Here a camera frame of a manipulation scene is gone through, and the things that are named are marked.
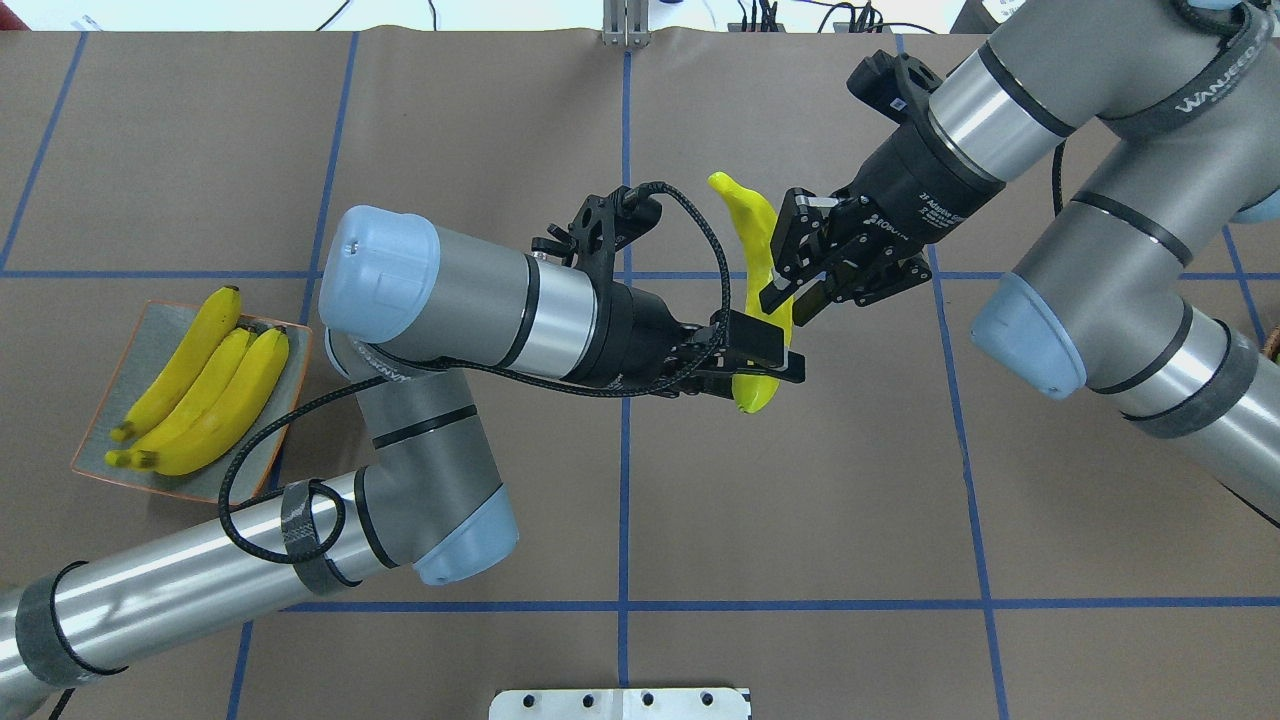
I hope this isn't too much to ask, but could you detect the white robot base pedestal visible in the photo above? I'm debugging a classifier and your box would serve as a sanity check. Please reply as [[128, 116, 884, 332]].
[[488, 687, 753, 719]]

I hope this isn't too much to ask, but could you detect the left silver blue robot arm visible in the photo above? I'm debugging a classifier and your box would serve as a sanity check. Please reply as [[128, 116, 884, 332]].
[[3, 192, 797, 716]]

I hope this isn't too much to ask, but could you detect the yellow plastic banana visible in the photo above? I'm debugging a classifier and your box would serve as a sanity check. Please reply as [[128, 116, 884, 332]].
[[707, 170, 794, 414], [131, 325, 291, 477], [109, 284, 242, 443], [104, 327, 255, 470]]

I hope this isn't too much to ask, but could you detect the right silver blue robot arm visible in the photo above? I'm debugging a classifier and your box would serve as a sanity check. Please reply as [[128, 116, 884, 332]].
[[758, 1, 1279, 521]]

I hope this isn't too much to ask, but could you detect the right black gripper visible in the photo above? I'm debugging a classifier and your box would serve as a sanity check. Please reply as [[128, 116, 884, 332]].
[[758, 50, 1005, 327]]

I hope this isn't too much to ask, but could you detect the aluminium frame post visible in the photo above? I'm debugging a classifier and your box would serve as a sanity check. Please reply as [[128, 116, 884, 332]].
[[600, 0, 652, 50]]

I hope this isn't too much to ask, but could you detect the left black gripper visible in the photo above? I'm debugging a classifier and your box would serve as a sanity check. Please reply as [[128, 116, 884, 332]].
[[531, 186, 806, 398]]

